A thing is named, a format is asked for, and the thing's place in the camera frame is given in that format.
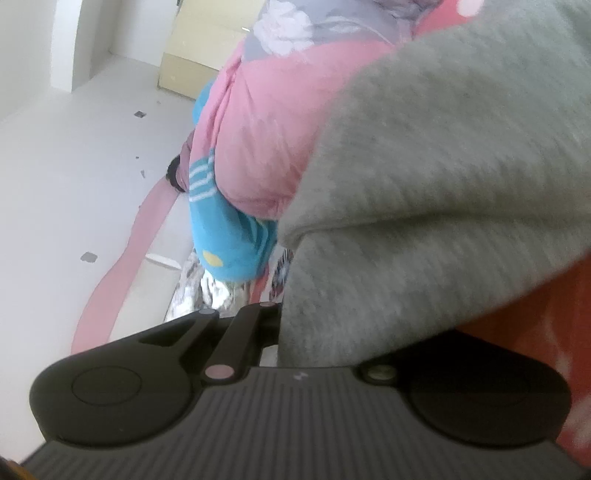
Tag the pink cream headboard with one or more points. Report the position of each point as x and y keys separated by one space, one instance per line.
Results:
x=124 y=277

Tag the blue striped blanket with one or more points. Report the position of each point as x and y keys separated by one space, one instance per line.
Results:
x=221 y=240

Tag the grey sweatpants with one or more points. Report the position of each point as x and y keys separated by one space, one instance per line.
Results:
x=438 y=184

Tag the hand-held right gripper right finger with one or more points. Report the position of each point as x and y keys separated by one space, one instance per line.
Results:
x=379 y=372

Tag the cream wardrobe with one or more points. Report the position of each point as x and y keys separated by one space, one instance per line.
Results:
x=198 y=55

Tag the pink grey floral quilt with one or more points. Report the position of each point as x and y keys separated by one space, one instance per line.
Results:
x=258 y=138

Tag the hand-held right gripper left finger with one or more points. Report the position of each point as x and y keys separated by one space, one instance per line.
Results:
x=268 y=327

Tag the white patterned blanket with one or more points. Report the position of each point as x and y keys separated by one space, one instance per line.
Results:
x=203 y=295

